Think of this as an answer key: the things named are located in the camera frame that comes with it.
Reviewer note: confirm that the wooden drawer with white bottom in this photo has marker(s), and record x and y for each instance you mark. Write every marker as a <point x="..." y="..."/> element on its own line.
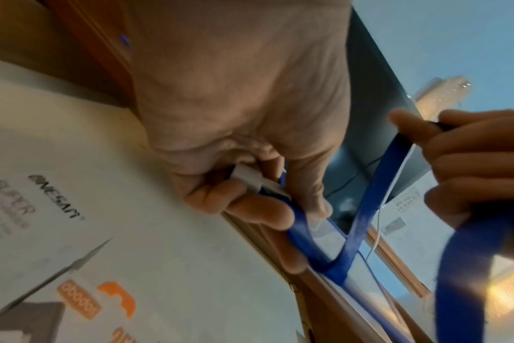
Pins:
<point x="176" y="268"/>

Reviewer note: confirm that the black television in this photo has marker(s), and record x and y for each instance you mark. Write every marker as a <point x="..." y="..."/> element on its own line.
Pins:
<point x="367" y="100"/>

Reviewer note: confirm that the person's left hand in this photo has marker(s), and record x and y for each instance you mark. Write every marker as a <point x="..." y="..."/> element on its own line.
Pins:
<point x="240" y="83"/>

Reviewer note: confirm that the beige wall lamp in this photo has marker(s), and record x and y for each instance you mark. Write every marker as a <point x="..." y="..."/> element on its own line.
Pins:
<point x="443" y="93"/>

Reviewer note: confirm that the person's right hand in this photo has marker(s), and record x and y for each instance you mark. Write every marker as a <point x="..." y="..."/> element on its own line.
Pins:
<point x="477" y="167"/>

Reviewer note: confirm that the white charger box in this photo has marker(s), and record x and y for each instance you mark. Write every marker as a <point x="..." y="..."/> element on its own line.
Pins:
<point x="28" y="251"/>

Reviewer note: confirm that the blue badge holder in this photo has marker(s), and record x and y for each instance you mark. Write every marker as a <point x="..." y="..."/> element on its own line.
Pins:
<point x="367" y="207"/>

